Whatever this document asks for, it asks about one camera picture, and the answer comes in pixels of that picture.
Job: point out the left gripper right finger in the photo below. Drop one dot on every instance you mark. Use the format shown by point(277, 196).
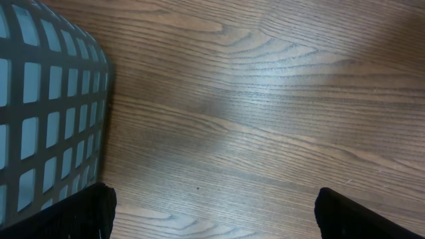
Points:
point(339, 217)

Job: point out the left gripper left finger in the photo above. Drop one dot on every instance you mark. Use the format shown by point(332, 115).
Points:
point(89, 213)

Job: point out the grey plastic basket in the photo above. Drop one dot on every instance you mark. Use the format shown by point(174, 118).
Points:
point(55, 88)

